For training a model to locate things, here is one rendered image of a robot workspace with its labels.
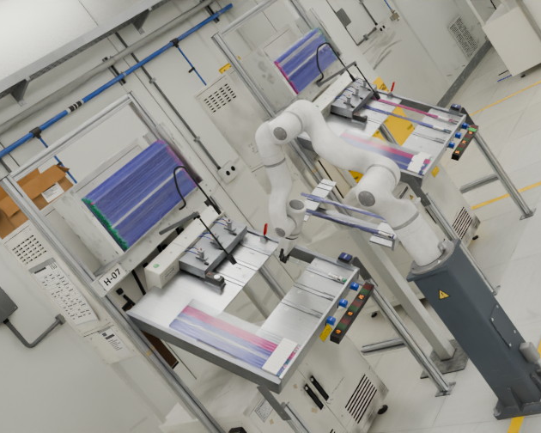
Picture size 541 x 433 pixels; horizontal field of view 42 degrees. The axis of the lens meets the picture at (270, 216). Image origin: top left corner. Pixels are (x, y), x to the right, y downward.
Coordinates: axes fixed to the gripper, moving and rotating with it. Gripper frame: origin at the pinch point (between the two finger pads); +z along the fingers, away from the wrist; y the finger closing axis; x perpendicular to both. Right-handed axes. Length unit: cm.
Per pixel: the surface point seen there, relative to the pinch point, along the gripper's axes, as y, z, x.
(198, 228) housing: 8.7, 0.4, -39.3
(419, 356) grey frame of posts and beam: -10, 28, 69
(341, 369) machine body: 6, 43, 41
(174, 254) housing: 27.7, 0.3, -38.5
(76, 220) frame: 50, -17, -72
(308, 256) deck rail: -8.1, 1.2, 7.9
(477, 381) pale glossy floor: -15, 29, 95
